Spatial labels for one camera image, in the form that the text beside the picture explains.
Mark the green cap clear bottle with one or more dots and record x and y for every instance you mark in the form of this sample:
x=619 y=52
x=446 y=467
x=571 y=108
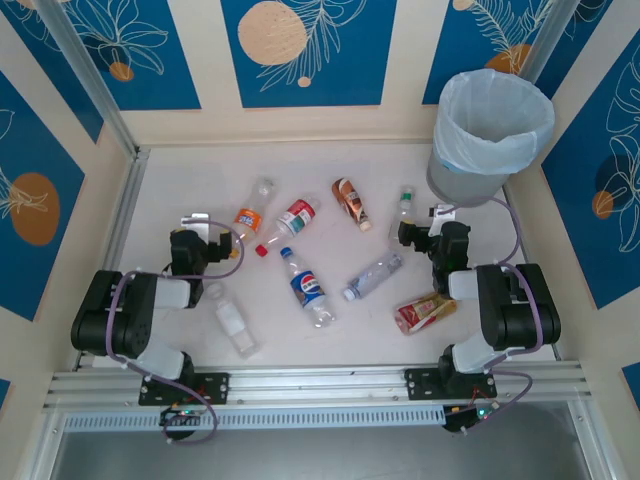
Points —
x=406 y=205

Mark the orange label clear bottle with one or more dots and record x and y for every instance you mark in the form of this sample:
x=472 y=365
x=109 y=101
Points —
x=249 y=219

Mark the clear water bottle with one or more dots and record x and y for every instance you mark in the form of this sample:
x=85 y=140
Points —
x=372 y=277

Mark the white label clear bottle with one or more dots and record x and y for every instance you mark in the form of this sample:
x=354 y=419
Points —
x=230 y=317

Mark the brown coffee bottle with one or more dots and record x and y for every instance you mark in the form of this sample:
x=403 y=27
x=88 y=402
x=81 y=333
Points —
x=352 y=202

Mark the red snack packet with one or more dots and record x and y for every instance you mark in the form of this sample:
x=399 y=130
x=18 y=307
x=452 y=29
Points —
x=422 y=312

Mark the red label clear bottle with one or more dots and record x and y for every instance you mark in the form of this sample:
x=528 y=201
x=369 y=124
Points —
x=295 y=216

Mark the blue Pepsi bottle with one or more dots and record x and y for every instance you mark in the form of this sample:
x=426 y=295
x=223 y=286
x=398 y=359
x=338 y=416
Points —
x=307 y=287

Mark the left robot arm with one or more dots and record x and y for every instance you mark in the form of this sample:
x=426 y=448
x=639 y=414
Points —
x=125 y=310

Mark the grey waste bin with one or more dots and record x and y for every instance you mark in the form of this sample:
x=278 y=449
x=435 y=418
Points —
x=460 y=187

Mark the grey trash bin with liner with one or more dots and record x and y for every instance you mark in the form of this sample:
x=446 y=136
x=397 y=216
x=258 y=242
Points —
x=500 y=155

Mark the black controller board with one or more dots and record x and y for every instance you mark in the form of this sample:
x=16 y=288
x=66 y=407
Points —
x=180 y=416
x=470 y=416

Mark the grey metal panel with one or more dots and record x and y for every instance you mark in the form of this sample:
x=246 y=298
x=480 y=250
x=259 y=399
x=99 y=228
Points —
x=320 y=455

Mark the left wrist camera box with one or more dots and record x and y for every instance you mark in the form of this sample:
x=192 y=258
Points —
x=195 y=221

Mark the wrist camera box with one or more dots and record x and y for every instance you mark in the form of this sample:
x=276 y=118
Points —
x=195 y=221
x=444 y=212

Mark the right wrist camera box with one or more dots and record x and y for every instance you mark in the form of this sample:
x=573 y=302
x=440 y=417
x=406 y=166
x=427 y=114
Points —
x=444 y=212

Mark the aluminium table side rail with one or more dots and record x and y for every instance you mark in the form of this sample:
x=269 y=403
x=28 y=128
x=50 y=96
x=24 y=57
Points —
x=127 y=210
x=555 y=352

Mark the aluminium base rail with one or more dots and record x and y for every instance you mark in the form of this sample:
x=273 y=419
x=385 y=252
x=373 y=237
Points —
x=320 y=380

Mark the aluminium corner post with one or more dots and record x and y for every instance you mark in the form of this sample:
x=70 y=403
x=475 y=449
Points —
x=85 y=75
x=550 y=40

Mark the aluminium frame bar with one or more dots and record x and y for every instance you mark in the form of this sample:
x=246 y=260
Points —
x=592 y=440
x=42 y=450

